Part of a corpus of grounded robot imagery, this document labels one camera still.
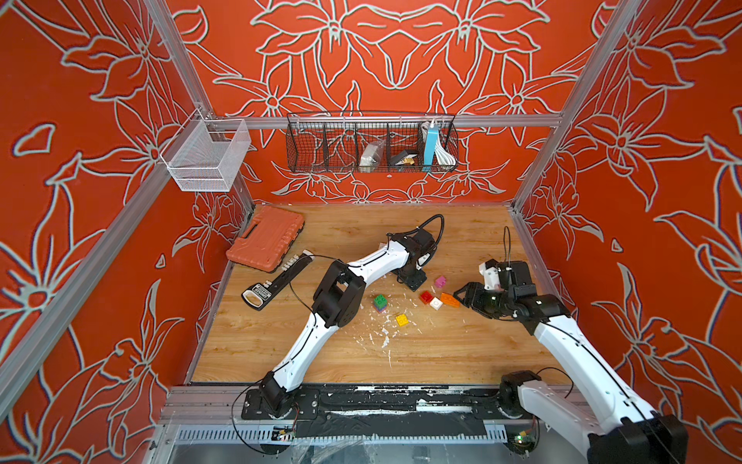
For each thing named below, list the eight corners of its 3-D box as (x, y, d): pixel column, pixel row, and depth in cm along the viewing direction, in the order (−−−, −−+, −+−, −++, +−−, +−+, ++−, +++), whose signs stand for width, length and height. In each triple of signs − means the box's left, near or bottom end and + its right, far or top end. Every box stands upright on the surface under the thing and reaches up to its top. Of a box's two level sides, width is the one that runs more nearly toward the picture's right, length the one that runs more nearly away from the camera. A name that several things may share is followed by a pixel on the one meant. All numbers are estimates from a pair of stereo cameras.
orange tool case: (223, 261, 102) (219, 255, 99) (260, 210, 119) (257, 203, 116) (276, 274, 99) (273, 268, 96) (306, 219, 115) (304, 213, 112)
